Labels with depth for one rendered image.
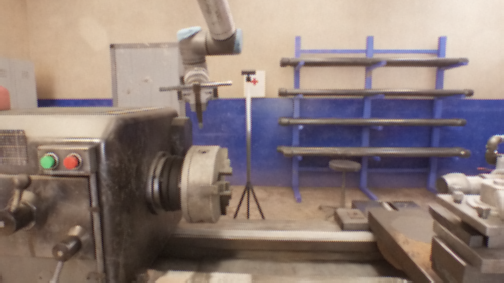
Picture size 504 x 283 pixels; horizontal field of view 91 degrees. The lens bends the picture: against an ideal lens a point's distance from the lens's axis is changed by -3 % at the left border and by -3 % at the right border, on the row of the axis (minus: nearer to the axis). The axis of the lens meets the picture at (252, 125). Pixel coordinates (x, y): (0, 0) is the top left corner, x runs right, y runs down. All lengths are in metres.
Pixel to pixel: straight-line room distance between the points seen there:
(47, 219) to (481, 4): 5.09
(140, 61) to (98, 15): 0.95
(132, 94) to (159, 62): 0.64
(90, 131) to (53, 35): 4.42
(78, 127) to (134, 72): 3.55
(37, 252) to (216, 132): 3.29
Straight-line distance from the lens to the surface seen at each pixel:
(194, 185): 0.78
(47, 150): 0.73
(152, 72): 4.15
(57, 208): 0.78
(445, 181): 1.03
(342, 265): 1.18
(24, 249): 0.89
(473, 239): 0.74
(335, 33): 4.05
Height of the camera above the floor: 1.38
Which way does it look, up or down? 7 degrees down
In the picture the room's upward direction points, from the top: straight up
